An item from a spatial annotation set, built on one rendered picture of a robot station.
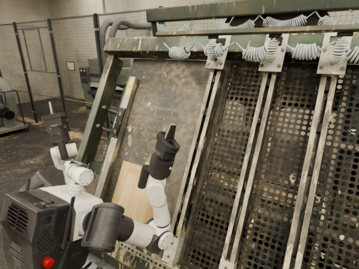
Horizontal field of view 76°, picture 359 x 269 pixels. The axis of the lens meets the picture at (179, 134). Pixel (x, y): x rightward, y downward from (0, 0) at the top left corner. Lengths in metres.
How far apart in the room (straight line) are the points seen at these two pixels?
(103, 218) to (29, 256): 0.25
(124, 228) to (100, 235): 0.09
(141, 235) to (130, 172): 0.55
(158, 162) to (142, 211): 0.59
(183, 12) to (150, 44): 0.54
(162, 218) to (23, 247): 0.48
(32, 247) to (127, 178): 0.69
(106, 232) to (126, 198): 0.61
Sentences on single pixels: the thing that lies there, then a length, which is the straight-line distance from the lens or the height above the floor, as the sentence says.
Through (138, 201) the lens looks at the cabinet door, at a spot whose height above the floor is 1.07.
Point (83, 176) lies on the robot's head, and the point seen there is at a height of 1.43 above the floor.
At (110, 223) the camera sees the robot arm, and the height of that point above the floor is 1.34.
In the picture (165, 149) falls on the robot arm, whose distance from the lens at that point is 0.81.
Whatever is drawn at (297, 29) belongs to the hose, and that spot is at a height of 1.96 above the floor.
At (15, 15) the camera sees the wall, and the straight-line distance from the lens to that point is 10.25.
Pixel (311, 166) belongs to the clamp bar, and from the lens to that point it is 1.10.
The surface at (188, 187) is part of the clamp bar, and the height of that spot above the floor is 1.24.
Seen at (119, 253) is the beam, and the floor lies 0.84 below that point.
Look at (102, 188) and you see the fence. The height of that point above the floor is 1.08.
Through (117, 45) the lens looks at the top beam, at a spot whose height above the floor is 1.91.
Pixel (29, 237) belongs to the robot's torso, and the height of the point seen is 1.34.
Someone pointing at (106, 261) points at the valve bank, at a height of 0.75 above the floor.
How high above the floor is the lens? 1.90
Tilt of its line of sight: 21 degrees down
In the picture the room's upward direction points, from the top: straight up
